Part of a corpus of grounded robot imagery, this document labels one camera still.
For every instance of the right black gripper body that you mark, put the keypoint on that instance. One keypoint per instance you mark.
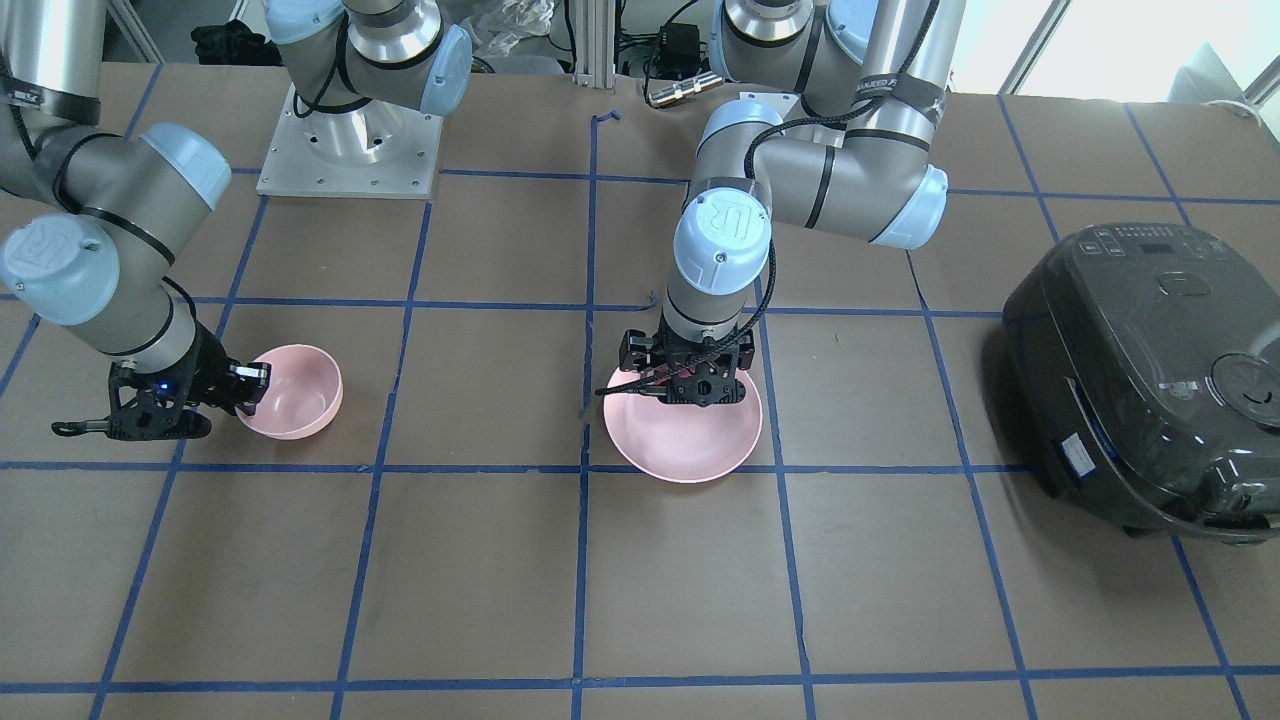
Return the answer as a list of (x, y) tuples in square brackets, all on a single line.
[(207, 372)]

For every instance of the silver metal cylinder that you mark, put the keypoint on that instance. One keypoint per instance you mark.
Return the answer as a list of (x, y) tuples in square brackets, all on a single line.
[(682, 89)]

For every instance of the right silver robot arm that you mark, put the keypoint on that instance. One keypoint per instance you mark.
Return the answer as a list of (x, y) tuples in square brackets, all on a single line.
[(122, 210)]

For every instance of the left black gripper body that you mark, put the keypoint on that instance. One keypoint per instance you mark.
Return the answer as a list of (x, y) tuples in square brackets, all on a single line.
[(631, 351)]

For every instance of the pink plate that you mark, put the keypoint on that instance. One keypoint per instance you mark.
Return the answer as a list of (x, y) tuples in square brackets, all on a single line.
[(685, 443)]

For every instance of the black rice cooker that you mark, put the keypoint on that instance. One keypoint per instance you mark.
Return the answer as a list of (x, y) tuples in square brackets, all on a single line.
[(1148, 356)]

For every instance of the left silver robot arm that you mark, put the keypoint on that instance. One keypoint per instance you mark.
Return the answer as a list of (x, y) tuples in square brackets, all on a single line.
[(852, 158)]

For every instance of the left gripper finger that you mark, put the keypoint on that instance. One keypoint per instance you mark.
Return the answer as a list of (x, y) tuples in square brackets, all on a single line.
[(640, 353)]

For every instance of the pink bowl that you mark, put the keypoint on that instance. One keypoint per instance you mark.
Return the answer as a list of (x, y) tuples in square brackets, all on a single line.
[(304, 394)]

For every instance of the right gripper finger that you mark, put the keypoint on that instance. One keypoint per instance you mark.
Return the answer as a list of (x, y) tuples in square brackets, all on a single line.
[(248, 386)]

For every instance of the aluminium frame post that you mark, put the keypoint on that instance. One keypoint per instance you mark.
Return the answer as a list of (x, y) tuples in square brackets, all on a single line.
[(595, 26)]

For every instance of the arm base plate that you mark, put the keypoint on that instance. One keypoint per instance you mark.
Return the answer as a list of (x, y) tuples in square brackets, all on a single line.
[(380, 151)]

